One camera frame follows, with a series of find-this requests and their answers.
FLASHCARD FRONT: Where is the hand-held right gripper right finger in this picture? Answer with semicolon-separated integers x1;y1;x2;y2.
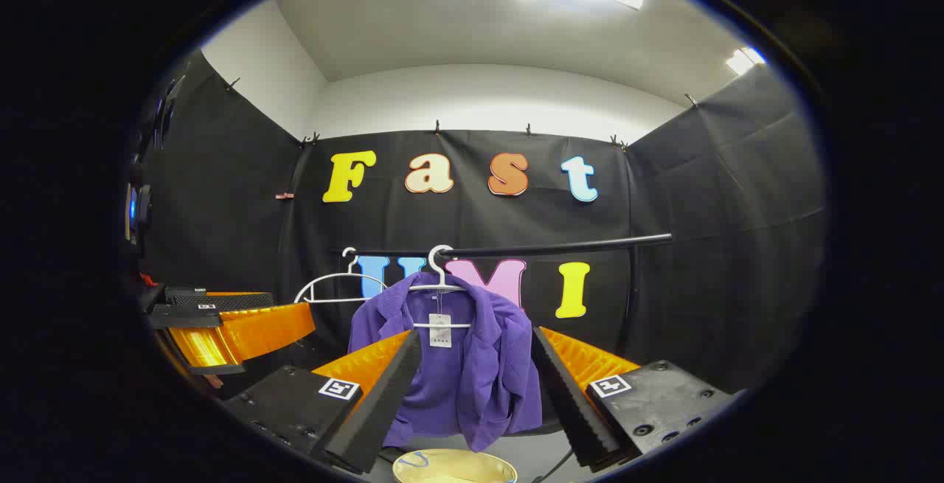
531;325;740;469

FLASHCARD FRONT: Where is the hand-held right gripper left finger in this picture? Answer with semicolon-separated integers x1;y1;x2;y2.
221;330;423;475

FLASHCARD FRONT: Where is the purple ribbed jacket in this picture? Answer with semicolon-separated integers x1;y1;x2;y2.
347;271;544;454

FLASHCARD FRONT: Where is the white plastic hanger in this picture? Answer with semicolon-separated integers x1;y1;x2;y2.
409;245;473;330
294;247;388;305

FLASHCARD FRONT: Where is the black clothes rack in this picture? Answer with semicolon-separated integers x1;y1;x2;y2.
341;232;673;358

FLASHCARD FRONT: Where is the white paper garment tag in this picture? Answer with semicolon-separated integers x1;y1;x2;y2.
428;313;453;350

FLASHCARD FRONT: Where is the small ceiling light panel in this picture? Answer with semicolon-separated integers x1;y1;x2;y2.
726;46;768;76

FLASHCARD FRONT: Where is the black cable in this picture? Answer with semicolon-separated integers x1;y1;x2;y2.
532;448;576;483

